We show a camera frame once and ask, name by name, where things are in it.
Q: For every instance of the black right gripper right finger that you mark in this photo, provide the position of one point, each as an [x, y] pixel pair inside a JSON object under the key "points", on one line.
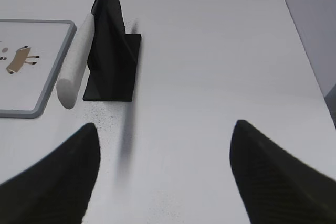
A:
{"points": [[276, 187]]}

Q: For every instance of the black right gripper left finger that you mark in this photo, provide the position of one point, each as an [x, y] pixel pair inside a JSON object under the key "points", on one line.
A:
{"points": [[58, 188]]}

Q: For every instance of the silver knife with white handle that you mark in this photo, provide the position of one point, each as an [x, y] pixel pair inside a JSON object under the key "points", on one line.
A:
{"points": [[73, 67]]}

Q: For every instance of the black knife stand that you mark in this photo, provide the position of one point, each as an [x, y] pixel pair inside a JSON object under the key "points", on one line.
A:
{"points": [[113, 56]]}

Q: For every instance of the white cutting board grey rim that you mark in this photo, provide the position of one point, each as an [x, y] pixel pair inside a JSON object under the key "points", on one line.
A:
{"points": [[32, 52]]}

